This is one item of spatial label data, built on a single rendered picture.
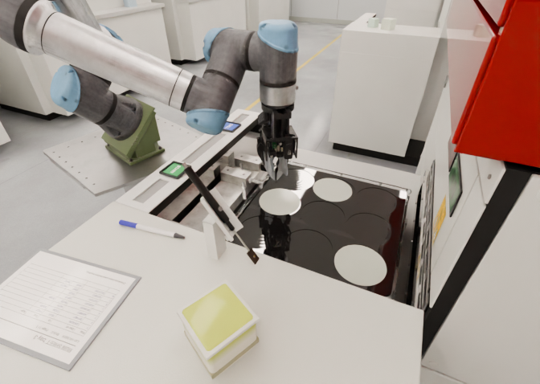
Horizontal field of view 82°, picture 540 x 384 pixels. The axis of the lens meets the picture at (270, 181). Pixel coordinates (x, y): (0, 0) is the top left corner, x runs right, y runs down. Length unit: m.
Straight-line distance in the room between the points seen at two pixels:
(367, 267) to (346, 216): 0.14
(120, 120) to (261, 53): 0.61
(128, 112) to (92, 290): 0.67
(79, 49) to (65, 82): 0.41
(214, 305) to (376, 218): 0.46
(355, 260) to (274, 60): 0.42
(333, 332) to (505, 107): 0.34
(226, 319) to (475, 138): 0.34
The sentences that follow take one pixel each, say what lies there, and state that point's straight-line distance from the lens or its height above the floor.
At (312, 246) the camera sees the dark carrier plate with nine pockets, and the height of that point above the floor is 0.90.
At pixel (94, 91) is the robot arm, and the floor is 1.07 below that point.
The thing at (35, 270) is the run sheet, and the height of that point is 0.97.
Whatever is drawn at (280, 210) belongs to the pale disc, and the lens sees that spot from 0.74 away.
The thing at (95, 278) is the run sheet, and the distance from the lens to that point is 0.60.
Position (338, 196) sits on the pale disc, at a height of 0.90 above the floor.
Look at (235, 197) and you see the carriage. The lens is 0.82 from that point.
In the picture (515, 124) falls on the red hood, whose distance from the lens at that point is 0.37.
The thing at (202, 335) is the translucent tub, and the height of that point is 1.03.
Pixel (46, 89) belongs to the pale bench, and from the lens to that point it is 3.85.
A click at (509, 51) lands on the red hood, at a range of 0.35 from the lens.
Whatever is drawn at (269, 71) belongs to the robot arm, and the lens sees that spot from 0.63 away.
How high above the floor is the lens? 1.39
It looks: 36 degrees down
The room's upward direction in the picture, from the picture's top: straight up
